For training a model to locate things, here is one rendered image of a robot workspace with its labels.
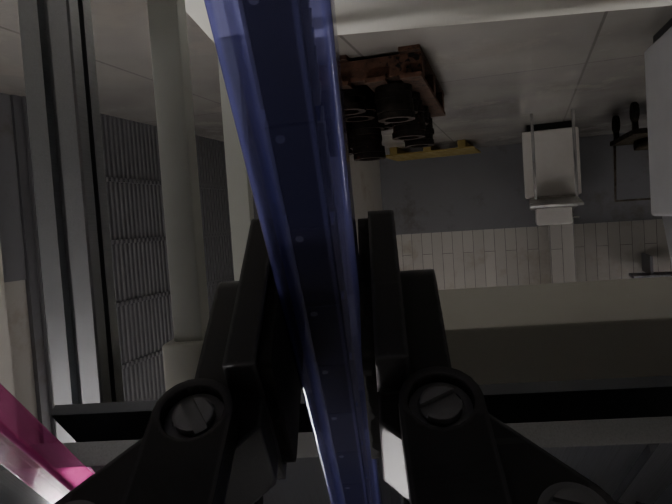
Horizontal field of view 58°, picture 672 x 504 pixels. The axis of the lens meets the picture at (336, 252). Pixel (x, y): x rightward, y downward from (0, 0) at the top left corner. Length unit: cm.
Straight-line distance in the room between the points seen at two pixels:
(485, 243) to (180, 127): 789
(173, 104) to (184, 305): 20
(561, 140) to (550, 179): 41
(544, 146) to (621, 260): 239
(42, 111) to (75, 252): 11
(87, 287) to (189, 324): 15
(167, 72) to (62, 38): 14
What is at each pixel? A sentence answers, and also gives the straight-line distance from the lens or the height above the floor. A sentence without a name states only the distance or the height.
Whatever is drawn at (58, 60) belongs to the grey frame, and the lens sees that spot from 52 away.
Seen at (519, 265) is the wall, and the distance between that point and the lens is 843.
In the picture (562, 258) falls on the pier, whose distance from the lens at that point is 818.
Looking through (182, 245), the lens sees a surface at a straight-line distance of 62.
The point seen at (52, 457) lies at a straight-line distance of 23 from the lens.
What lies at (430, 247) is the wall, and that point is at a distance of 851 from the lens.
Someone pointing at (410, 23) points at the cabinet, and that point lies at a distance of 91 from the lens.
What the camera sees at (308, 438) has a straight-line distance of 23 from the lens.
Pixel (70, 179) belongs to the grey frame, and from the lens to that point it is 51.
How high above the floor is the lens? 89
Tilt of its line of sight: 3 degrees up
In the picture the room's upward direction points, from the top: 176 degrees clockwise
